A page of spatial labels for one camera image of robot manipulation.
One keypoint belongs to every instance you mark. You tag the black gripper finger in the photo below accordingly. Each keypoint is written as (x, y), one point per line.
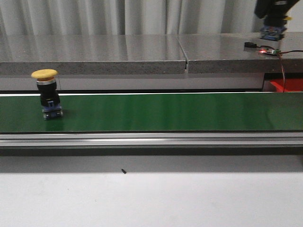
(273, 8)

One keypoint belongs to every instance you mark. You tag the black connector plug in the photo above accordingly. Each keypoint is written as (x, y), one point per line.
(250, 45)

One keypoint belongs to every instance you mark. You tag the small green circuit board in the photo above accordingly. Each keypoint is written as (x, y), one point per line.
(270, 51)

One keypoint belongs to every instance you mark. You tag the red plastic tray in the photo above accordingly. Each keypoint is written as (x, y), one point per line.
(291, 85)

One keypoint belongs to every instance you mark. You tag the grey stone countertop slab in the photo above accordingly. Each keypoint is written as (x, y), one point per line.
(148, 54)

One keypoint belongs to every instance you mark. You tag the green conveyor belt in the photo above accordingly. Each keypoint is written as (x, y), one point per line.
(157, 112)

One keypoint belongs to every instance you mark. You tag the grey pleated curtain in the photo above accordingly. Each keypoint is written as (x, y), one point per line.
(132, 17)

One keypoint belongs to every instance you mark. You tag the aluminium conveyor frame rail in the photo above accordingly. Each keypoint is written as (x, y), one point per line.
(153, 139)

